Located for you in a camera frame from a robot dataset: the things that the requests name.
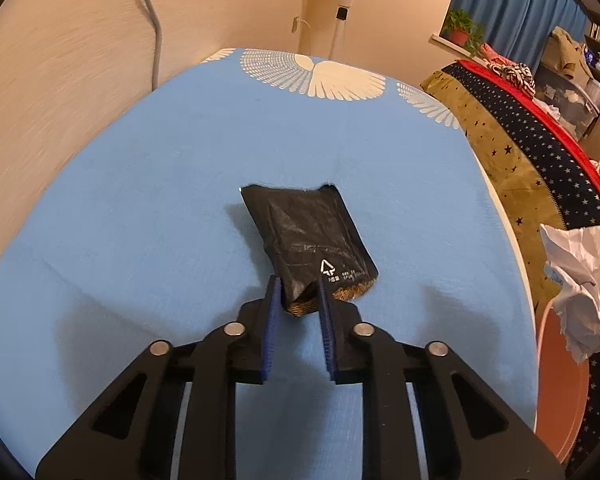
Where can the blue printed mat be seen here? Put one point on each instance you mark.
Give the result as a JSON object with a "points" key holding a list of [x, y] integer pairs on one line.
{"points": [[130, 210]]}

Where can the white wall socket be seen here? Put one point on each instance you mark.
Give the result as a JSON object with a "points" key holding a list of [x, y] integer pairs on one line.
{"points": [[296, 25]]}

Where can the khaki jacket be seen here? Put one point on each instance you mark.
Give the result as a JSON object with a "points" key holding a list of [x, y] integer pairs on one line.
{"points": [[570, 47]]}

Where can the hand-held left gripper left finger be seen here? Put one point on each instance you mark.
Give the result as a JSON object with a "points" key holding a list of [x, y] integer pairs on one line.
{"points": [[270, 330]]}

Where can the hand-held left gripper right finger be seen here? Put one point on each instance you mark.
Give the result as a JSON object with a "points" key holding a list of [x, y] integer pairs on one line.
{"points": [[327, 330]]}

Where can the pink plastic basin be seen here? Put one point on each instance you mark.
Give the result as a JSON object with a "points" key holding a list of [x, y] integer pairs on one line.
{"points": [[560, 395]]}

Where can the black snack packet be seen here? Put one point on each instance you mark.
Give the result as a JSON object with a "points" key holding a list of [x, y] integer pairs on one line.
{"points": [[305, 240]]}

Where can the blue white packet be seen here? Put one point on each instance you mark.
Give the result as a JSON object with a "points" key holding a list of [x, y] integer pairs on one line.
{"points": [[590, 55]]}

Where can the yellow star bedsheet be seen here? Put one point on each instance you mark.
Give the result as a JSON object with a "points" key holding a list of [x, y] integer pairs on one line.
{"points": [[505, 140]]}

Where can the large clear storage box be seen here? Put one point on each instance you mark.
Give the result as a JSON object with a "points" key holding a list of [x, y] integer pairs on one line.
{"points": [[575, 100]]}

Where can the pink folded clothes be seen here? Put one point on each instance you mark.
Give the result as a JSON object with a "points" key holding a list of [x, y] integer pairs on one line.
{"points": [[490, 52]]}

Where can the bed with starry blanket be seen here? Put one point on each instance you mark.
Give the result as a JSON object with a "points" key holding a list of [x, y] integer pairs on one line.
{"points": [[545, 135]]}

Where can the black white striped cloth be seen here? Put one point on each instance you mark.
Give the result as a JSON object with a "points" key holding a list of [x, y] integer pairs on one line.
{"points": [[517, 75]]}

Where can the row of books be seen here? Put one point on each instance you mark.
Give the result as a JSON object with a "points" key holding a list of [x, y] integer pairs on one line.
{"points": [[599, 32]]}

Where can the white paper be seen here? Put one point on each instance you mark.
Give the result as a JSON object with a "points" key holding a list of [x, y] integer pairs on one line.
{"points": [[575, 270]]}

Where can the blue curtain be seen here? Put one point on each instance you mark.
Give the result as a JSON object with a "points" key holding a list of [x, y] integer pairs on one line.
{"points": [[520, 0]]}

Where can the red blanket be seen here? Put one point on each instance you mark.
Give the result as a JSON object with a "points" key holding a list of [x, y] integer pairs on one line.
{"points": [[472, 65]]}

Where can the potted green plant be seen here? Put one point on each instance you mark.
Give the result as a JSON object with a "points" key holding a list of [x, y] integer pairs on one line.
{"points": [[460, 22]]}

